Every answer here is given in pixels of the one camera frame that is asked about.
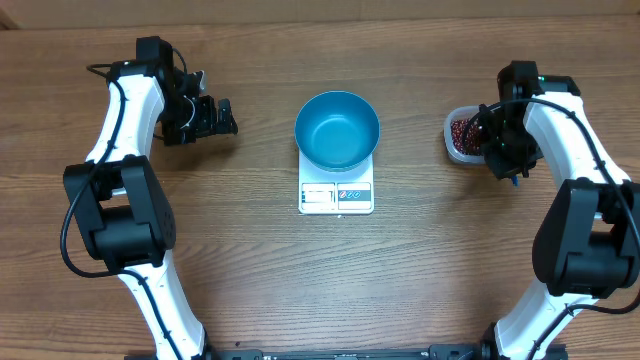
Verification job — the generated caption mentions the white digital kitchen scale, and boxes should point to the white digital kitchen scale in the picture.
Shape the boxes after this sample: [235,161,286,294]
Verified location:
[298,154,375,215]

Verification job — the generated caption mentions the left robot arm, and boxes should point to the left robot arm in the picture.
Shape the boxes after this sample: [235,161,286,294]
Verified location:
[60,36,238,359]

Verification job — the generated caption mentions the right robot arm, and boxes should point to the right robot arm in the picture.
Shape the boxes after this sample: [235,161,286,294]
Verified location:
[471,61,639,359]

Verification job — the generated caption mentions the teal metal bowl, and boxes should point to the teal metal bowl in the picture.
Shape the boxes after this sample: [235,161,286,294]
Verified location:
[294,90,381,172]

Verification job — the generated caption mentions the red beans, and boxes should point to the red beans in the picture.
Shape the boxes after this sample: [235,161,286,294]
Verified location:
[450,119,482,156]

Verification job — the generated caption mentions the clear plastic container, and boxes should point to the clear plastic container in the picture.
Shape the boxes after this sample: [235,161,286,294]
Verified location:
[443,106,485,165]

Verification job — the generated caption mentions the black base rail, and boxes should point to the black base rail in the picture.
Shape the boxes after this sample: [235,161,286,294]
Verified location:
[124,342,569,360]

